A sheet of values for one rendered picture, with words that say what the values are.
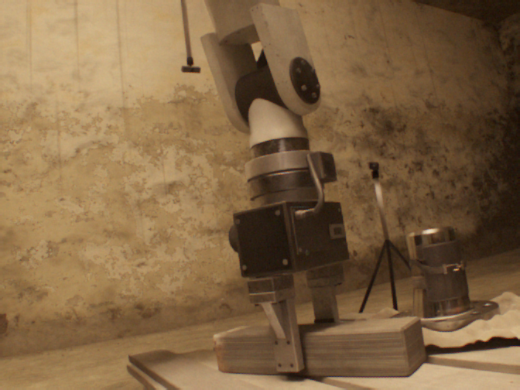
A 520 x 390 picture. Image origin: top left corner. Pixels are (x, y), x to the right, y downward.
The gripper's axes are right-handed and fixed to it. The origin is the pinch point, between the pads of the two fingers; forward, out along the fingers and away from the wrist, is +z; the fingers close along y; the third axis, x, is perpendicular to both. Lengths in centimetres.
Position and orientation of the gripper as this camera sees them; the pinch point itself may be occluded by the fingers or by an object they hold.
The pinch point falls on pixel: (309, 341)
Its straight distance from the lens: 97.6
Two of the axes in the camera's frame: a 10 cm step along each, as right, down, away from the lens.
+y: 5.8, 0.3, 8.1
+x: -8.0, 2.0, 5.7
